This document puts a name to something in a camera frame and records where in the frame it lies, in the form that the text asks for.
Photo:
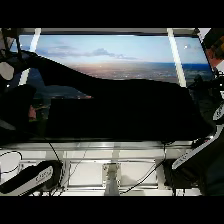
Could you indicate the silver frame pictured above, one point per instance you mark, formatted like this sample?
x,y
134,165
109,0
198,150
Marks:
x,y
133,146

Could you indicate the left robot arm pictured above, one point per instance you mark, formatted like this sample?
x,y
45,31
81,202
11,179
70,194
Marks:
x,y
36,177

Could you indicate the black garment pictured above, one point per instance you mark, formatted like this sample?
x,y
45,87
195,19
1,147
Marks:
x,y
133,110

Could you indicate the heap of clothes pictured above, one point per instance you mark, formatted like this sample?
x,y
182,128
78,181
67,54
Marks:
x,y
213,38

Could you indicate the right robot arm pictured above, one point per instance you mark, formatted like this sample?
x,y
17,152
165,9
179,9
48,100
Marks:
x,y
196,151

